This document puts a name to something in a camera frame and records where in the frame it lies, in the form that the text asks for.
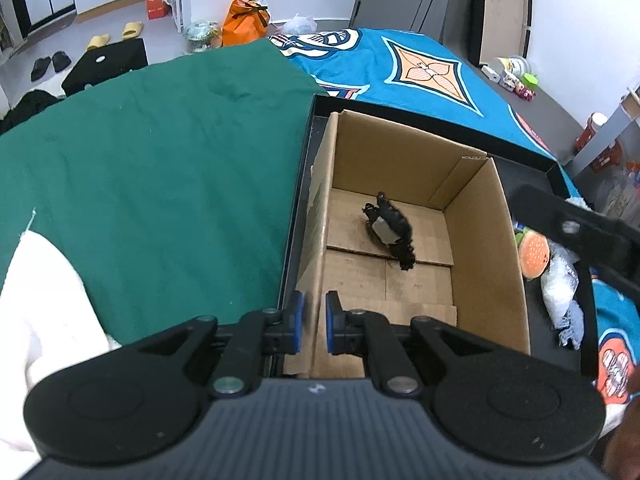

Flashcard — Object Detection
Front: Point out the white fuzzy cloth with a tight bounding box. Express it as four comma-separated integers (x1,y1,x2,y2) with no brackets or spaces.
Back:
540,248,579,330

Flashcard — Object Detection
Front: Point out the burger plush toy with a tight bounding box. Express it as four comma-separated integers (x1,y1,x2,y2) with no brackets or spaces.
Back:
515,230,550,280

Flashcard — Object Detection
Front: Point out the blue-grey rag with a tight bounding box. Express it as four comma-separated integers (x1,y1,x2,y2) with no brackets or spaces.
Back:
556,300,585,350

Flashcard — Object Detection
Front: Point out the brown cardboard box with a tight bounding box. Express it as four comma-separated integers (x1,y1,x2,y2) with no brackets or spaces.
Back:
284,110,530,378

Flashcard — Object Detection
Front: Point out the black shallow tray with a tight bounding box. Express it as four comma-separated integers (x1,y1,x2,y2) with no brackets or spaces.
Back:
278,94,598,380

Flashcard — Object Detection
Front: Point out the red white can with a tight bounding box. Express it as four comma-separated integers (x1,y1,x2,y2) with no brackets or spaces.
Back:
574,112,608,154

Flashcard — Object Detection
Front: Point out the white metal table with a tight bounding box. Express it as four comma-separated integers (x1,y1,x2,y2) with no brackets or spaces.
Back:
566,88,639,178

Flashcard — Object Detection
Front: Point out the grey bench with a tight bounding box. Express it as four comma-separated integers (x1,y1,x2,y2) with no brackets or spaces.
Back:
442,38,582,166

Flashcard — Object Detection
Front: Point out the green cloth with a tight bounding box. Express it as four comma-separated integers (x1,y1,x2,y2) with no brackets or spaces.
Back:
1,40,320,344

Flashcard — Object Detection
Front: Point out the green lidded cup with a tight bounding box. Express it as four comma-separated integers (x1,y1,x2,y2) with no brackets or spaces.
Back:
521,73,538,91

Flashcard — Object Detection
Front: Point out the white pillow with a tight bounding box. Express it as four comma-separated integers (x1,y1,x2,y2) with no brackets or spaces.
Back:
1,230,119,479

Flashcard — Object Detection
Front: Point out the white jar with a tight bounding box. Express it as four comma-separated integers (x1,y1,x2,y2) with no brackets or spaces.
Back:
492,55,530,78

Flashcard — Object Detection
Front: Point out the blue patterned blanket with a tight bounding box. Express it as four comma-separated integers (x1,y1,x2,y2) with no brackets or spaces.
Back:
270,28,639,408

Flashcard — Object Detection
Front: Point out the leaning black framed board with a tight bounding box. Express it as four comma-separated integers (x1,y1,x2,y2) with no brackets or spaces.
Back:
469,0,533,66

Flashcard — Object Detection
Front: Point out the black stool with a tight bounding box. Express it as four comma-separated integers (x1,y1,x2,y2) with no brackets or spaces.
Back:
62,38,148,96

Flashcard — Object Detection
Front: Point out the black clothing pile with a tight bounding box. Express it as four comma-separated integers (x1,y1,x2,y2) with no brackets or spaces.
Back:
0,90,61,134

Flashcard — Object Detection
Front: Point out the clear plastic bag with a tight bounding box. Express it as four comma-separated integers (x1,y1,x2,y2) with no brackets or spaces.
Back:
182,20,222,53

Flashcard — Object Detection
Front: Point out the orange gift bag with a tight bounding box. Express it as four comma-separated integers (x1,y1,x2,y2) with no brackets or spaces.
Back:
221,0,270,47

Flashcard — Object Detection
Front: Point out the white plastic bag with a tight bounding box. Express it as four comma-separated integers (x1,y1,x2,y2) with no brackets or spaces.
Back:
279,14,318,36

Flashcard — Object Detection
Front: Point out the black slipper right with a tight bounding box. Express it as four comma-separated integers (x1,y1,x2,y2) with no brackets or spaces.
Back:
51,51,72,74

